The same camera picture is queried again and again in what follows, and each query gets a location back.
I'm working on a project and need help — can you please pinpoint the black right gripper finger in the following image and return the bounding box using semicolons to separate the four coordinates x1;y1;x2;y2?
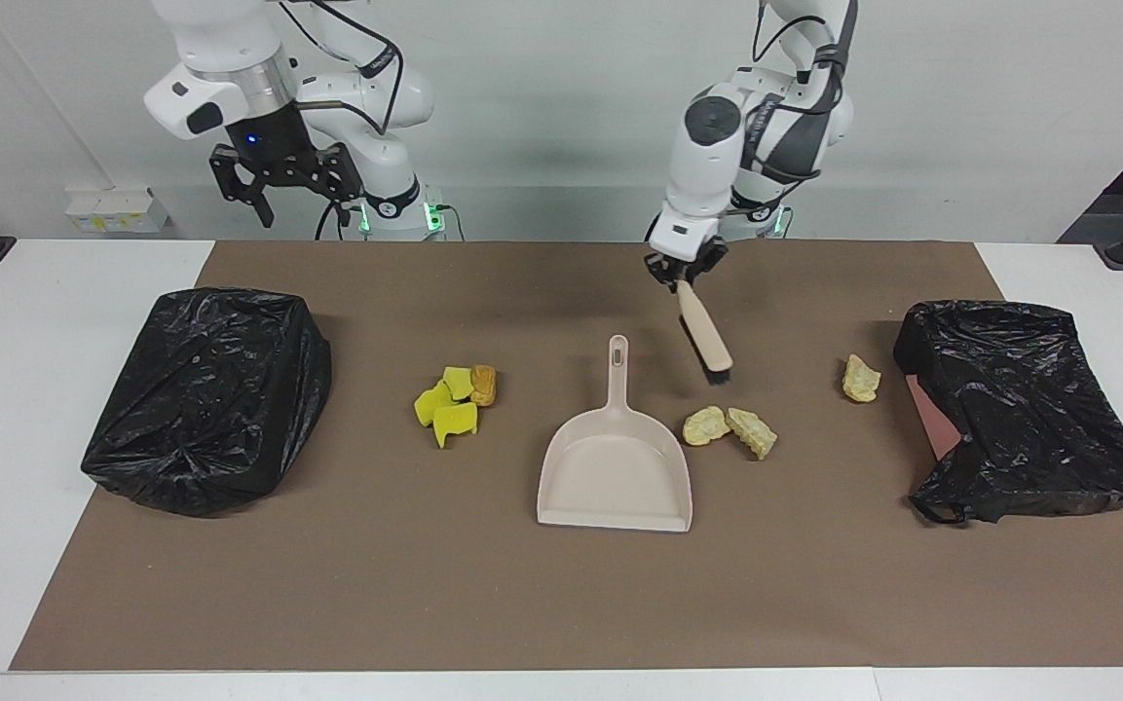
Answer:
318;144;364;230
209;146;275;229

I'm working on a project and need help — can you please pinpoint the beige hand brush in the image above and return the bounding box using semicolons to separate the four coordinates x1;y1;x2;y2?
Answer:
675;279;734;385

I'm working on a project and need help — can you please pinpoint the round pale yellow foam piece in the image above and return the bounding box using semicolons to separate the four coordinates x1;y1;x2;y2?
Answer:
683;406;730;447

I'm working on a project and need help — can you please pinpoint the wedge pale yellow foam piece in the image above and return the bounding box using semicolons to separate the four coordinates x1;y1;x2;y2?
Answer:
727;407;778;461

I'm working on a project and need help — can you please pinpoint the ridged orange yellow foam piece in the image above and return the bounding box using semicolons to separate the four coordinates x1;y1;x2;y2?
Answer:
842;354;881;404

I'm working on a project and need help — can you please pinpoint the beige plastic dustpan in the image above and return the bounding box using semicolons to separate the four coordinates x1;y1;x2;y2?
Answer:
536;335;694;534

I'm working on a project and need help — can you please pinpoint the bulky black trash bag bin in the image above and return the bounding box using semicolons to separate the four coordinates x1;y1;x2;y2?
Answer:
81;286;333;517

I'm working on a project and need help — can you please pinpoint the crumpled black trash bag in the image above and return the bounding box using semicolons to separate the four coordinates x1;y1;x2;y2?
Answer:
892;300;1123;527

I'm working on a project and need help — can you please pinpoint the pink box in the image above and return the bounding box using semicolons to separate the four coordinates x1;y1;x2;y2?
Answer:
905;375;963;459

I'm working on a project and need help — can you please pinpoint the brown table mat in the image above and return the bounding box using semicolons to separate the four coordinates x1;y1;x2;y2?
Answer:
9;240;1123;673

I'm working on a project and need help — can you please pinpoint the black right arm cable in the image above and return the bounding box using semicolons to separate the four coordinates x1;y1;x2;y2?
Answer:
279;0;404;137

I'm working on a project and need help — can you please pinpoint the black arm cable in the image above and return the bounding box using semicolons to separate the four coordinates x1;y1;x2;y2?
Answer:
751;0;849;186
279;0;404;137

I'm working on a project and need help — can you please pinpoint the white wall socket box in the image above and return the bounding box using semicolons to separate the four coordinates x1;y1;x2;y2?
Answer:
64;188;172;235

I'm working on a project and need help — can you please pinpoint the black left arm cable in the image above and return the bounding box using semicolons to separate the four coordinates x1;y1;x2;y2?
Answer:
751;0;849;186

